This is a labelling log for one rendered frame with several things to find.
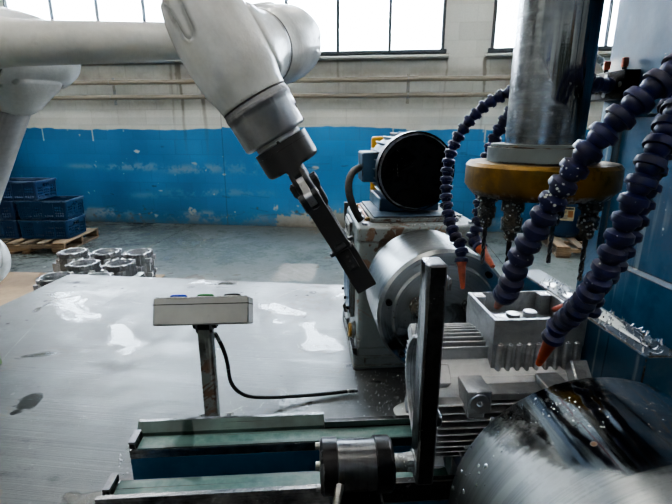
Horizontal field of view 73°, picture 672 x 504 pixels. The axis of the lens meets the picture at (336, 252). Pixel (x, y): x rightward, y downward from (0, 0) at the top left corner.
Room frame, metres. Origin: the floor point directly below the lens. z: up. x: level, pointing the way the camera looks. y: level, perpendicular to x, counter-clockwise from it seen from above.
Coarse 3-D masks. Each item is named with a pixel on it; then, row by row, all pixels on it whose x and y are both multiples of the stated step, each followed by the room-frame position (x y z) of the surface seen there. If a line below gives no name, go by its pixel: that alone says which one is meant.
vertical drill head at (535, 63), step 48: (528, 0) 0.56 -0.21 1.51; (576, 0) 0.53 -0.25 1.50; (528, 48) 0.55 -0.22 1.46; (576, 48) 0.53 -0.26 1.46; (528, 96) 0.54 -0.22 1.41; (576, 96) 0.53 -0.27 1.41; (528, 144) 0.54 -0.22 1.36; (480, 192) 0.55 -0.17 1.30; (528, 192) 0.49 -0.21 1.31; (576, 192) 0.48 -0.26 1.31
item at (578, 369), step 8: (408, 328) 0.63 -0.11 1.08; (576, 360) 0.51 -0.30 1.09; (584, 360) 0.51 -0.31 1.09; (448, 368) 0.50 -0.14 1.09; (568, 368) 0.52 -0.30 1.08; (576, 368) 0.51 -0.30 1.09; (584, 368) 0.51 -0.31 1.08; (440, 376) 0.49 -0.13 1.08; (448, 376) 0.49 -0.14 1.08; (568, 376) 0.51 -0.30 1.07; (576, 376) 0.50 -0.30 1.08; (584, 376) 0.50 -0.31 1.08; (440, 384) 0.49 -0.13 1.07; (448, 384) 0.49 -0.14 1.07; (440, 464) 0.49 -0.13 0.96
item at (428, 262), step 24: (432, 264) 0.41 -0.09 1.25; (432, 288) 0.41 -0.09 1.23; (432, 312) 0.41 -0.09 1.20; (432, 336) 0.41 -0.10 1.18; (432, 360) 0.41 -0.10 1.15; (432, 384) 0.41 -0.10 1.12; (432, 408) 0.41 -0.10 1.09; (432, 432) 0.41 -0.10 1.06; (432, 456) 0.41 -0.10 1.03; (432, 480) 0.41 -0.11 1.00
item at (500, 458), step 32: (576, 384) 0.35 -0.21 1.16; (608, 384) 0.34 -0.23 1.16; (640, 384) 0.35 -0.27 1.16; (512, 416) 0.34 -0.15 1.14; (544, 416) 0.32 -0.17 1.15; (576, 416) 0.31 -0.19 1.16; (608, 416) 0.30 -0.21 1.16; (640, 416) 0.30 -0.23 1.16; (480, 448) 0.33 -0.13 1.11; (512, 448) 0.31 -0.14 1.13; (544, 448) 0.29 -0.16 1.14; (576, 448) 0.28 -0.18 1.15; (608, 448) 0.27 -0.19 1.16; (640, 448) 0.27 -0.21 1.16; (480, 480) 0.31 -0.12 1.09; (512, 480) 0.29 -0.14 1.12; (544, 480) 0.27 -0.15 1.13; (576, 480) 0.26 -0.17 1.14; (608, 480) 0.25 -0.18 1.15; (640, 480) 0.24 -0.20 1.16
